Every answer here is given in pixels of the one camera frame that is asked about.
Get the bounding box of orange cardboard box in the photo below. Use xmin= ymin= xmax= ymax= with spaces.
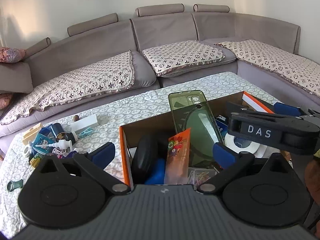
xmin=119 ymin=91 xmax=274 ymax=187

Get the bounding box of white flat box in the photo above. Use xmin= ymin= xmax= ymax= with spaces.
xmin=71 ymin=114 xmax=99 ymax=134

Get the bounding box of white tape roll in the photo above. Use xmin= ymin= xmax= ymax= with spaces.
xmin=23 ymin=145 xmax=31 ymax=157

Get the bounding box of green transparent phone case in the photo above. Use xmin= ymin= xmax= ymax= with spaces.
xmin=168 ymin=90 xmax=223 ymax=171

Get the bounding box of white cable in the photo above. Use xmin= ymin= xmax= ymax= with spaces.
xmin=51 ymin=146 xmax=75 ymax=159

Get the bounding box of patterned seat cover right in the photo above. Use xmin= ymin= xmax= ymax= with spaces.
xmin=217 ymin=40 xmax=319 ymax=96

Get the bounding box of blue tissue pack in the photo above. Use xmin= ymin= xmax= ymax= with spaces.
xmin=31 ymin=133 xmax=54 ymax=155

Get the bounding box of gold tin box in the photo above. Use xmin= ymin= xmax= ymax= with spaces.
xmin=29 ymin=154 xmax=44 ymax=168

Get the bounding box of pink floral pillow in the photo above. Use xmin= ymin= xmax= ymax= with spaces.
xmin=0 ymin=47 xmax=26 ymax=63

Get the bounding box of brown wooden ball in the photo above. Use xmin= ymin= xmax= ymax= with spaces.
xmin=73 ymin=115 xmax=80 ymax=122

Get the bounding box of grey sectional sofa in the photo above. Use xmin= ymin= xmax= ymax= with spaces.
xmin=0 ymin=3 xmax=320 ymax=151

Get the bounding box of teal clothes peg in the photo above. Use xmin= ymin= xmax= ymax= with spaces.
xmin=77 ymin=127 xmax=94 ymax=139

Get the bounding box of white spray pump bottle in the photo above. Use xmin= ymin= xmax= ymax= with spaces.
xmin=35 ymin=139 xmax=73 ymax=152

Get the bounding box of grey sofa cushion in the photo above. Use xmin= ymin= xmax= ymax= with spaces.
xmin=0 ymin=62 xmax=33 ymax=94

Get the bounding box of dark blue cylinder can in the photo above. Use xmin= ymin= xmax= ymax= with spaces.
xmin=50 ymin=123 xmax=66 ymax=141

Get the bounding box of patterned seat cover middle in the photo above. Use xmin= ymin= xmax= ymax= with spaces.
xmin=142 ymin=40 xmax=225 ymax=77

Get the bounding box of green round compact mirror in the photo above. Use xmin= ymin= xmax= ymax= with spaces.
xmin=7 ymin=179 xmax=23 ymax=192

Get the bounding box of patterned seat cover left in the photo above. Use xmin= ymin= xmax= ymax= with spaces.
xmin=1 ymin=50 xmax=135 ymax=125

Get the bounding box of patterned seat cover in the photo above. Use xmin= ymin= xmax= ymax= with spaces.
xmin=1 ymin=50 xmax=135 ymax=125
xmin=142 ymin=40 xmax=225 ymax=77
xmin=217 ymin=40 xmax=319 ymax=96

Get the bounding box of pink pillow lower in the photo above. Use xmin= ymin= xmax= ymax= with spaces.
xmin=0 ymin=93 xmax=14 ymax=110

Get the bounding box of clear paper clip box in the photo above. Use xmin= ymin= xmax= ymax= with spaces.
xmin=187 ymin=167 xmax=217 ymax=189

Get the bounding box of leaf patterned table cloth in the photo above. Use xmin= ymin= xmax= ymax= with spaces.
xmin=1 ymin=72 xmax=278 ymax=239

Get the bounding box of orange snack packet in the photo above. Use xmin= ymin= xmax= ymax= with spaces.
xmin=164 ymin=128 xmax=191 ymax=185

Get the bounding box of cream wooden desk organizer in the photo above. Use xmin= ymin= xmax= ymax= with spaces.
xmin=22 ymin=123 xmax=43 ymax=146

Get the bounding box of black eyeglass case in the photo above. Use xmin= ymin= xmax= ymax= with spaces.
xmin=131 ymin=133 xmax=169 ymax=184

